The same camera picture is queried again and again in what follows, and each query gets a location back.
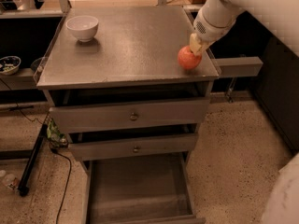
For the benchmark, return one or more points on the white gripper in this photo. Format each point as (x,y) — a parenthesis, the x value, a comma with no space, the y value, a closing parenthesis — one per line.
(209,29)

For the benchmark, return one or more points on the red apple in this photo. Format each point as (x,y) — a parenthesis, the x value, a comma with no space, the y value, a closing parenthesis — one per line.
(187,60)

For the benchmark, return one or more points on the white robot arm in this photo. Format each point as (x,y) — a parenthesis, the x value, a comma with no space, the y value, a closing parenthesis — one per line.
(278,89)

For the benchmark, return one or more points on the grey drawer cabinet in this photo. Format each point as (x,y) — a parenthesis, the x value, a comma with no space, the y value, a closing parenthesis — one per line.
(133,58)

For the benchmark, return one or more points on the middle grey drawer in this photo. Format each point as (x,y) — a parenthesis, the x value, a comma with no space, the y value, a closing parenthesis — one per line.
(133,147)

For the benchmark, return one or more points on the grey drawer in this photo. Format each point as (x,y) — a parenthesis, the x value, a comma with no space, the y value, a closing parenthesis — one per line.
(93,118)
(133,147)
(150,189)

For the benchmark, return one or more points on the top grey drawer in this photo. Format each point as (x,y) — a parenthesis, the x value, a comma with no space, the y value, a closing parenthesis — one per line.
(93,118)

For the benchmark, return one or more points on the bottom grey drawer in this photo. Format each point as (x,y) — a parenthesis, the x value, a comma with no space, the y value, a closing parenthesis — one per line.
(150,189)

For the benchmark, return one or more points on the grey side shelf bar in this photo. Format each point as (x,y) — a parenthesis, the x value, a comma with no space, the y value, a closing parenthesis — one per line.
(239,67)

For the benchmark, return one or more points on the white ceramic bowl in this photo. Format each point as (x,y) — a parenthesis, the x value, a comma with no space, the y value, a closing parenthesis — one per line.
(83,28)

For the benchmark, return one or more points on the green snack bag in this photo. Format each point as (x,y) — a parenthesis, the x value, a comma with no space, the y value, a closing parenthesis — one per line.
(56,138)

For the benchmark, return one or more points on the grey left low shelf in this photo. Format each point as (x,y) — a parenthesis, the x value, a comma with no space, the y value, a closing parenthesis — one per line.
(22,80)

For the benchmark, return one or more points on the patterned bowl on shelf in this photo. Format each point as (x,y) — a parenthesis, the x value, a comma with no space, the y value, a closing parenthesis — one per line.
(9,65)

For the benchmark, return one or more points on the black metal stand leg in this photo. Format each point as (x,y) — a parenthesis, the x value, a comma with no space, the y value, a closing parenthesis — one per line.
(22,188)

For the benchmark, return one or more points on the clear plastic bottle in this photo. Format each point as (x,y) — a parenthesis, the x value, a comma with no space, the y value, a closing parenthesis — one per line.
(9,180)

